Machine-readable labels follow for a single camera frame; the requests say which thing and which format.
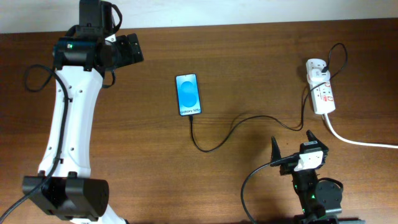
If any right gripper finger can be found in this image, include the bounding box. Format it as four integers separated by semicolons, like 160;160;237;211
270;136;282;167
306;130;320;144

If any blue Samsung Galaxy smartphone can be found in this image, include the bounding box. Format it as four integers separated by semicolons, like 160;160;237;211
175;73;201;116

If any black USB charging cable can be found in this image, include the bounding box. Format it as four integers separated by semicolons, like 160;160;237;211
188;42;348;154

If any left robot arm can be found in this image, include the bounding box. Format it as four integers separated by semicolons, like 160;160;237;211
22;1;144;223

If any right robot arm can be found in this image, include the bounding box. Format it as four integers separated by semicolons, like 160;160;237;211
271;131;343;223

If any white USB charger adapter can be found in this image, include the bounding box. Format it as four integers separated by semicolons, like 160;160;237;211
307;69;330;85

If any white power strip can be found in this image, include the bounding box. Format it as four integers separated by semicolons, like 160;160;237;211
306;58;336;115

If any white power strip cord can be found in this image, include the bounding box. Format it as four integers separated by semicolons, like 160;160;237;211
322;113;398;149

